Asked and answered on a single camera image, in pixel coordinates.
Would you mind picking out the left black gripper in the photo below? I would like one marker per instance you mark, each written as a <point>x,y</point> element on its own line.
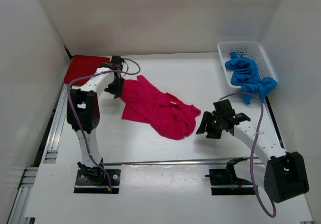
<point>117,90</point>

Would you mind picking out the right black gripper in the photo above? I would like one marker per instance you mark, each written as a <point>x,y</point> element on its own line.
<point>207,117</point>

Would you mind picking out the pink t shirt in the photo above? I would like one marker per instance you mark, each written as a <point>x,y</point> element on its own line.
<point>169,116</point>

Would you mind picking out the dark red t shirt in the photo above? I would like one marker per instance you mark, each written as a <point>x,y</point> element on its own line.
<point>82,65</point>

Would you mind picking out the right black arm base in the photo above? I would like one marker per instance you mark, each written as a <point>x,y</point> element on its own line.
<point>225,182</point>

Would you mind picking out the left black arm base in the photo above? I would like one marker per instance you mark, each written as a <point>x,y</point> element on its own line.
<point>92,180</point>

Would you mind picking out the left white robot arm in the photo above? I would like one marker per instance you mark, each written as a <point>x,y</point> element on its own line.
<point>83,115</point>

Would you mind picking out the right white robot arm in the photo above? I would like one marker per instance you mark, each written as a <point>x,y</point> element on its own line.
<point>282,174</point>

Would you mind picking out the blue t shirt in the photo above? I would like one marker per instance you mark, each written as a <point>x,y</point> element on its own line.
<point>246,75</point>

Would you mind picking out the white plastic basket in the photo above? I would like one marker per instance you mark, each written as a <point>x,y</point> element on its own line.
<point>249,49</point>

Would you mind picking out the aluminium frame rail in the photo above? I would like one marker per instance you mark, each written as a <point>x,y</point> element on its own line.
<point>47,154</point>

